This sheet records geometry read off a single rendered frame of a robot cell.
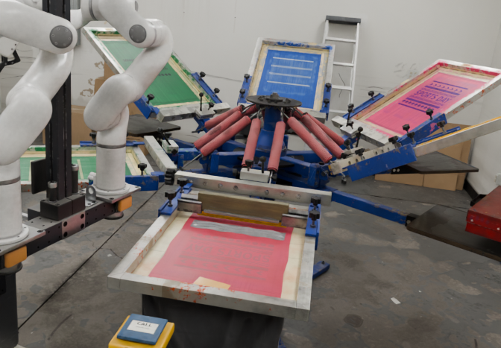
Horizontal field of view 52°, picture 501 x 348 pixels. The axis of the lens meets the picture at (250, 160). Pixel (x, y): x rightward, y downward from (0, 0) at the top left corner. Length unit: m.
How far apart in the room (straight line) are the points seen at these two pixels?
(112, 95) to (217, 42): 4.60
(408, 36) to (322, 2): 1.01
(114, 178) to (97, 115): 0.24
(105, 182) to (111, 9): 0.56
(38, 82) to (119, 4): 0.36
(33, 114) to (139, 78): 0.44
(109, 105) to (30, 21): 0.42
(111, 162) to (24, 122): 0.50
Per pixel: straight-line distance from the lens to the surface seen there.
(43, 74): 1.36
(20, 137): 1.31
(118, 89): 1.58
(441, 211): 2.54
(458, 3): 6.12
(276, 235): 1.95
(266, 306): 1.48
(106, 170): 1.74
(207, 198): 2.02
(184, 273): 1.66
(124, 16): 1.56
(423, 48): 6.07
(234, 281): 1.63
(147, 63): 1.62
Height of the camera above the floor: 1.77
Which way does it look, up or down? 16 degrees down
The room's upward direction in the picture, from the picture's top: 5 degrees clockwise
